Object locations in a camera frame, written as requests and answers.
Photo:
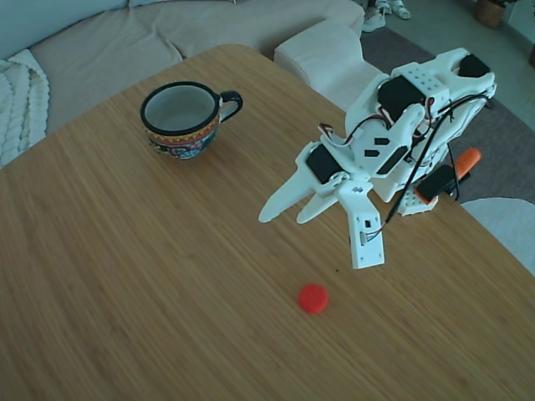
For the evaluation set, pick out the red bottle cap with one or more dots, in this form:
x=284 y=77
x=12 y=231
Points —
x=313 y=298

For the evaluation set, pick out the colourful patterned ceramic cup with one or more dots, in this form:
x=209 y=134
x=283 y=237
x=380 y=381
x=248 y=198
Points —
x=184 y=142

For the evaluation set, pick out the white upholstered ottoman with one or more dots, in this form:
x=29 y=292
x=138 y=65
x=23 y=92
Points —
x=326 y=54

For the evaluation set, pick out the orange and black clamp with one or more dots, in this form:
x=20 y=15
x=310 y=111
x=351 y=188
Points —
x=468 y=160

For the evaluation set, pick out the white shoe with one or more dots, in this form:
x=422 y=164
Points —
x=372 y=18
x=399 y=8

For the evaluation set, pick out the grey rug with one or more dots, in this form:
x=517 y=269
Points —
x=501 y=138

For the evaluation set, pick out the white chair seat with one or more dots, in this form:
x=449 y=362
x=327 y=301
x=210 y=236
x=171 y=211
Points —
x=505 y=225

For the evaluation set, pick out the beige sofa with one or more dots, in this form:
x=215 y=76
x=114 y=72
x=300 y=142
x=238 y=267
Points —
x=125 y=50

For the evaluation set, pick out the brown woven basket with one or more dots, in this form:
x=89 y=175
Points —
x=490 y=12

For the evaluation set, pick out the white knitted blanket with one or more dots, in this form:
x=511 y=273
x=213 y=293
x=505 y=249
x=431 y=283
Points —
x=18 y=104

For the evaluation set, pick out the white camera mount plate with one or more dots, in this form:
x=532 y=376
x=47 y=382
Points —
x=365 y=238

